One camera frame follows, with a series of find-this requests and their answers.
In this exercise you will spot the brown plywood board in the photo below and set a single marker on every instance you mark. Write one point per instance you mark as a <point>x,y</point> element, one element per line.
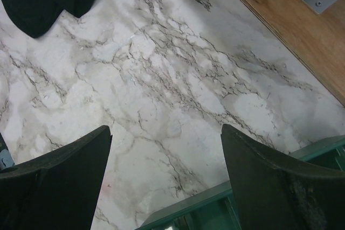
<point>316,40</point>

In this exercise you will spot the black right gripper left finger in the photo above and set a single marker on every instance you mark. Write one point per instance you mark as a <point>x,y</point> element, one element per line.
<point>57,190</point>

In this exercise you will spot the green divided plastic tray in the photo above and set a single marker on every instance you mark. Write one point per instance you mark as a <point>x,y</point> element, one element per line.
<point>215,208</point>

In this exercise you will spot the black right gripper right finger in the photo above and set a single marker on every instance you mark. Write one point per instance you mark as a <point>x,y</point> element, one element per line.
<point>273,190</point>

